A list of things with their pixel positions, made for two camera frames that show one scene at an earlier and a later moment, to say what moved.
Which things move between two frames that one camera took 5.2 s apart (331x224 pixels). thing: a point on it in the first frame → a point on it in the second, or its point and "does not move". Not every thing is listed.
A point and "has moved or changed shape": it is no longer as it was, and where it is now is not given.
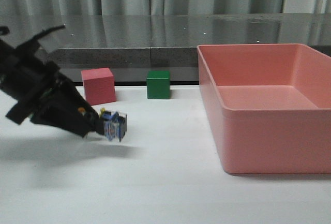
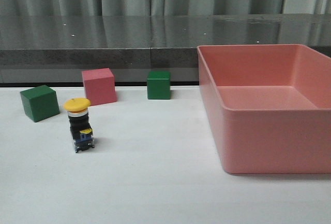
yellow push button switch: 115,124 has moved or changed shape
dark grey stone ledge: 131,45 does not move
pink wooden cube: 99,86 does not move
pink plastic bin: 269,106 does not move
